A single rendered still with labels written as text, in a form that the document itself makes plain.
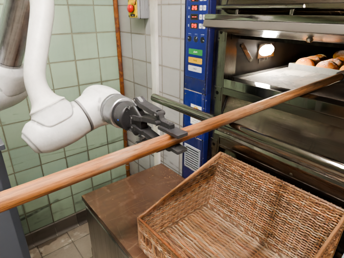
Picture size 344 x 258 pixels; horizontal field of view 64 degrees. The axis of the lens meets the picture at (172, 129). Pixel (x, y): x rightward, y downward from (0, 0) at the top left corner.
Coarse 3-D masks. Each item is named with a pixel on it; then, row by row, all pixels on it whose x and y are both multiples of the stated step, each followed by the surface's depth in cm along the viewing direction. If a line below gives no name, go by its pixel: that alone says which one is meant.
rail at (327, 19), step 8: (208, 16) 100; (216, 16) 97; (224, 16) 94; (232, 16) 92; (240, 16) 89; (248, 16) 87; (256, 16) 85; (264, 16) 83; (272, 16) 81; (280, 16) 79; (288, 16) 78; (296, 16) 76; (304, 16) 74; (312, 16) 73; (320, 16) 71; (328, 16) 70; (336, 16) 68
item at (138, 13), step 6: (132, 0) 145; (138, 0) 142; (144, 0) 145; (138, 6) 143; (144, 6) 146; (132, 12) 148; (138, 12) 145; (144, 12) 147; (138, 18) 146; (144, 18) 148
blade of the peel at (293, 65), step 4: (292, 64) 138; (296, 64) 137; (300, 64) 135; (288, 68) 140; (292, 68) 139; (296, 68) 137; (300, 68) 136; (304, 68) 134; (308, 68) 133; (312, 68) 131; (316, 68) 130; (320, 68) 128; (324, 68) 127; (316, 72) 130; (320, 72) 129; (324, 72) 128; (328, 72) 126; (332, 72) 125
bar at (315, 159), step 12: (156, 96) 98; (180, 108) 88; (192, 108) 85; (240, 132) 71; (252, 132) 69; (264, 144) 66; (276, 144) 64; (288, 144) 62; (288, 156) 63; (300, 156) 60; (312, 156) 58; (324, 156) 57; (324, 168) 56; (336, 168) 55
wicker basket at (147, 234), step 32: (224, 160) 125; (192, 192) 122; (224, 192) 125; (256, 192) 114; (288, 192) 104; (160, 224) 114; (192, 224) 121; (224, 224) 121; (256, 224) 114; (320, 224) 95; (160, 256) 99; (192, 256) 105; (224, 256) 106; (256, 256) 105; (288, 256) 104; (320, 256) 81
